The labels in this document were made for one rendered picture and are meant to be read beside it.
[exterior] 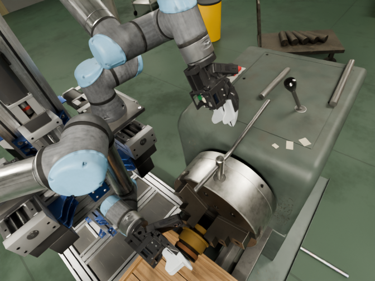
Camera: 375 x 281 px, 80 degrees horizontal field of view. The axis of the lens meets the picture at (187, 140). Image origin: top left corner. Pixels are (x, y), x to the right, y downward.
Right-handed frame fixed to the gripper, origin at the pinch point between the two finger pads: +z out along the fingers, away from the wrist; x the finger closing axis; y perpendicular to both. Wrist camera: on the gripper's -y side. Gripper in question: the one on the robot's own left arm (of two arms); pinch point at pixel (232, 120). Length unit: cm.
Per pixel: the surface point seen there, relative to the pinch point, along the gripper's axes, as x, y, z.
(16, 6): -875, -229, -240
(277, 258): -6, 1, 82
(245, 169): 4.1, 7.1, 11.7
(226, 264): -7, 24, 47
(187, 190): -8.6, 20.0, 11.5
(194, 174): -6.5, 16.2, 7.8
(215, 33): -224, -280, 33
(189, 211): -7.0, 23.6, 15.8
